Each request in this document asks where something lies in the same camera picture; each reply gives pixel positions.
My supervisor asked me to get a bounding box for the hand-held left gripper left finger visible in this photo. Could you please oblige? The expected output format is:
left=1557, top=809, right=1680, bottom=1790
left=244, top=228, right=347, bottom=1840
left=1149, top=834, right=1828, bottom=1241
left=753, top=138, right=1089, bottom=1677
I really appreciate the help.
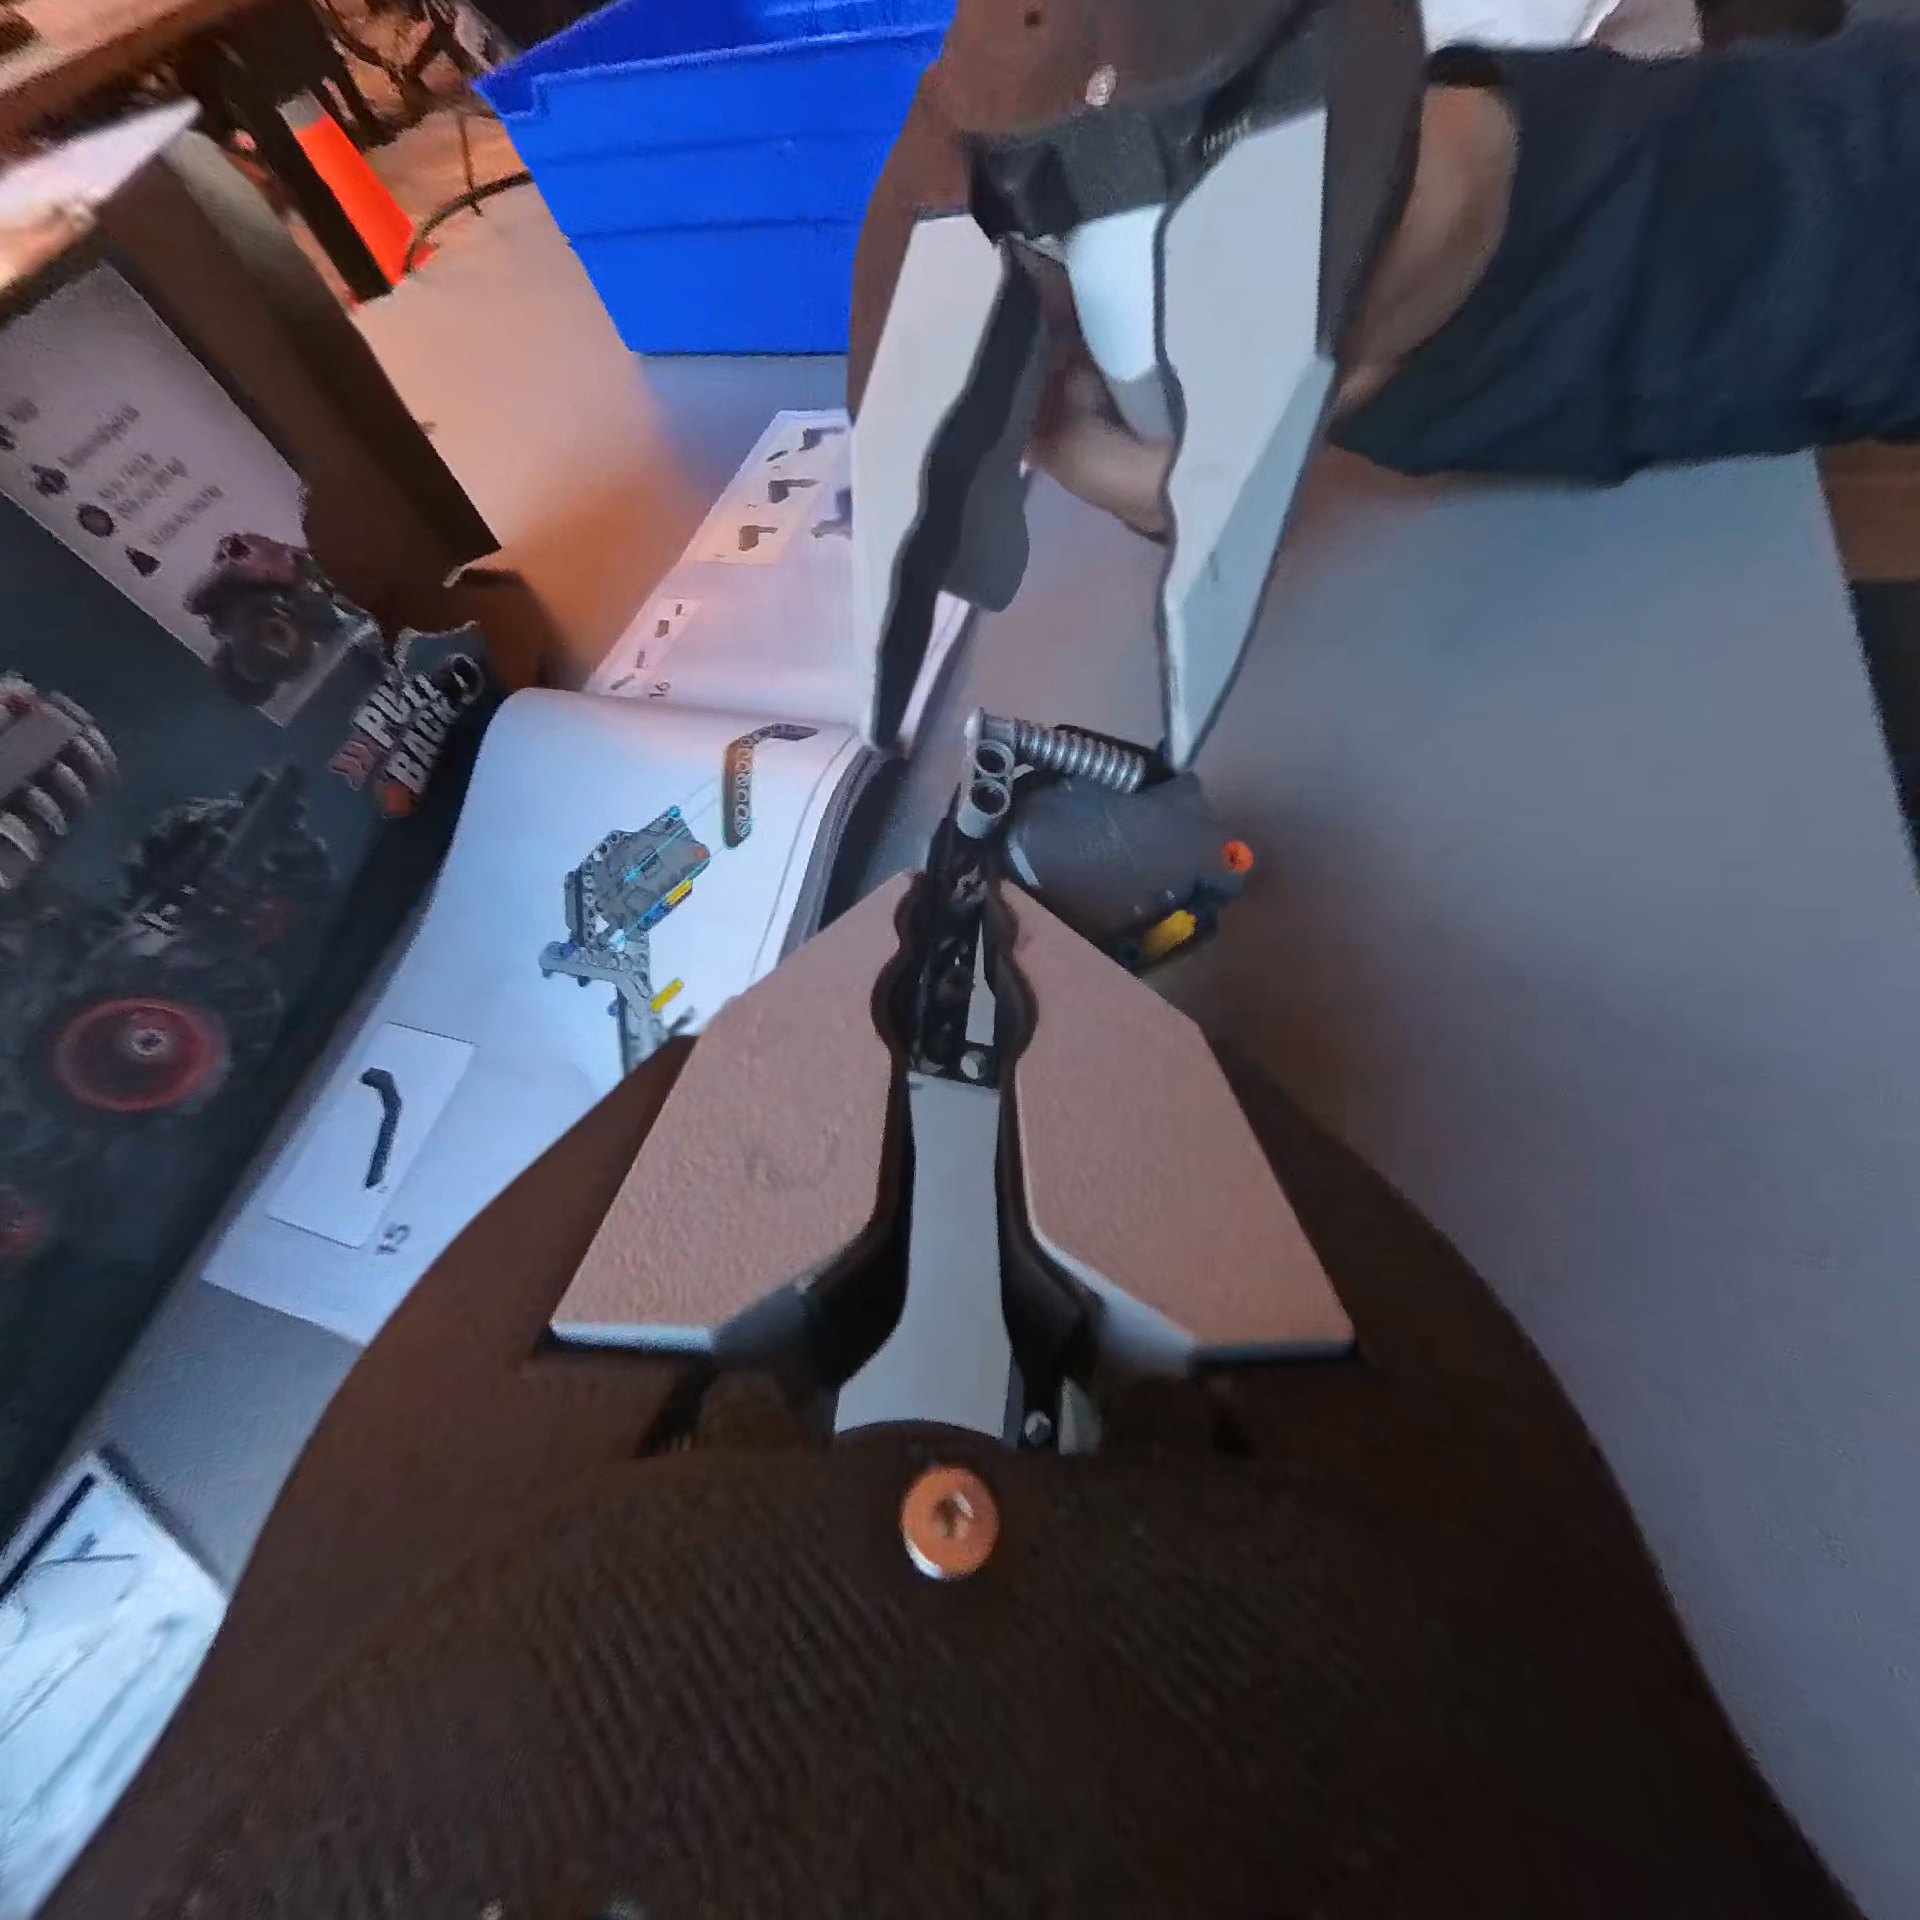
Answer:
left=552, top=879, right=916, bottom=1411

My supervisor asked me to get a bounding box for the blue plastic bin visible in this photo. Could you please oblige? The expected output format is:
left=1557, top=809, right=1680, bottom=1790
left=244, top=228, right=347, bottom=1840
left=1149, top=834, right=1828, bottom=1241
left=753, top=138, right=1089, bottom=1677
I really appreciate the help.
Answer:
left=471, top=0, right=962, bottom=359

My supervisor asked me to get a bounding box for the person's right forearm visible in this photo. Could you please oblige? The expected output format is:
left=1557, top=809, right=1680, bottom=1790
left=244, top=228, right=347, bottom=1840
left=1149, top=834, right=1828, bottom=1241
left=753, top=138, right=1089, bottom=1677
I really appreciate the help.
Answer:
left=1328, top=14, right=1920, bottom=489

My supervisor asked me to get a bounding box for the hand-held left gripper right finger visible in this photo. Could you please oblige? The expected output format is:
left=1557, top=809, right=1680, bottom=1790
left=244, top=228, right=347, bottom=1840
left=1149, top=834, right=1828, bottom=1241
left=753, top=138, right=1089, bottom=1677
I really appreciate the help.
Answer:
left=991, top=882, right=1358, bottom=1411

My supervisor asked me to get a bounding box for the orange red post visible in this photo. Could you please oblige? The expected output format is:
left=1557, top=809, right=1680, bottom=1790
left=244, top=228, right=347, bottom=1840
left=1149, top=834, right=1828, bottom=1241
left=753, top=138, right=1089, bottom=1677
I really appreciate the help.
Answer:
left=294, top=111, right=436, bottom=287

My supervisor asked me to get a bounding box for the person's right hand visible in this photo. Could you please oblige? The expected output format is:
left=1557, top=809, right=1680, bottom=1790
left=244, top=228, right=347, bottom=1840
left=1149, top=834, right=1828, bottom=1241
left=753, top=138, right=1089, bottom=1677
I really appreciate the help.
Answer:
left=1030, top=84, right=1516, bottom=544

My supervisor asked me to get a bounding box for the open lego instruction booklet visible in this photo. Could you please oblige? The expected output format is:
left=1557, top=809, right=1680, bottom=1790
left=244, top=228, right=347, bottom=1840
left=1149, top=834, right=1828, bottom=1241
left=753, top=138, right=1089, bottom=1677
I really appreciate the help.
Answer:
left=204, top=407, right=976, bottom=1339

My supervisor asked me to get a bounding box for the grey lego model assembly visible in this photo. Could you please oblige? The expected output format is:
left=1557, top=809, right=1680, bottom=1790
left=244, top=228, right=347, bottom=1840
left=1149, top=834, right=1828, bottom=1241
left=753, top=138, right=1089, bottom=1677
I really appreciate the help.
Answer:
left=916, top=709, right=1260, bottom=1458

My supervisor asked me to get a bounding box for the black lego set box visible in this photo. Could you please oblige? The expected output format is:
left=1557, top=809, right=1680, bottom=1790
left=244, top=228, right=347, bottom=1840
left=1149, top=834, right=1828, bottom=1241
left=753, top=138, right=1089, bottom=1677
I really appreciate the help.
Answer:
left=0, top=269, right=507, bottom=1534

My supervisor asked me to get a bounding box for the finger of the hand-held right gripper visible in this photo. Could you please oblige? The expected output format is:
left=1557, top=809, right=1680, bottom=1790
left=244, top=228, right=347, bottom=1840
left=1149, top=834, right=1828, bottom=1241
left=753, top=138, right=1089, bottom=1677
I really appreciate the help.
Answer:
left=1155, top=103, right=1341, bottom=762
left=846, top=205, right=1039, bottom=748

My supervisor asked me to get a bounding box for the dark brown box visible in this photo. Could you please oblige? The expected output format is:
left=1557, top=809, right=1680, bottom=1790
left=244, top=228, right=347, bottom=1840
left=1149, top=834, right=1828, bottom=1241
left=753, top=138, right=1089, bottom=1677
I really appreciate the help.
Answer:
left=91, top=138, right=507, bottom=602

